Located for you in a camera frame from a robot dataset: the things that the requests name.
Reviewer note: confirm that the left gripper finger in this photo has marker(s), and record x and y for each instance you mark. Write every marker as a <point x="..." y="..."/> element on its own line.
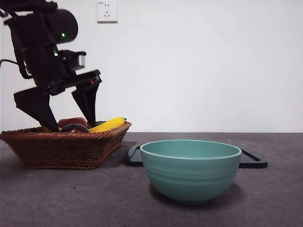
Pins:
<point x="88" y="101"/>
<point x="35" y="101"/>

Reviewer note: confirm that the dark red plum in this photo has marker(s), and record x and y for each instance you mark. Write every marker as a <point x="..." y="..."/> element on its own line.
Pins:
<point x="75" y="129"/>

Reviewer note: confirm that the teal ribbed bowl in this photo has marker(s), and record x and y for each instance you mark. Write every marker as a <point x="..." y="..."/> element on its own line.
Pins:
<point x="191" y="179"/>

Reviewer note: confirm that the red apple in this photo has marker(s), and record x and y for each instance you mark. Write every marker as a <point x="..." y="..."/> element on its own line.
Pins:
<point x="71" y="121"/>

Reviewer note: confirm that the yellow banana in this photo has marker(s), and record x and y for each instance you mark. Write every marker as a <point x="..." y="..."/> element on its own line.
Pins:
<point x="111" y="124"/>

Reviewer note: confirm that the brown wicker basket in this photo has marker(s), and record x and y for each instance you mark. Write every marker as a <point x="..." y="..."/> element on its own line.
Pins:
<point x="61" y="151"/>

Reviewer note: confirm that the black rectangular tray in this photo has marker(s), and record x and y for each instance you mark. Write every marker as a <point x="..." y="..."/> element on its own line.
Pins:
<point x="253" y="163"/>

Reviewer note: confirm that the white wall socket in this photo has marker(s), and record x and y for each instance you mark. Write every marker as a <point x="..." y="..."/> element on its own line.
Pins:
<point x="107" y="11"/>

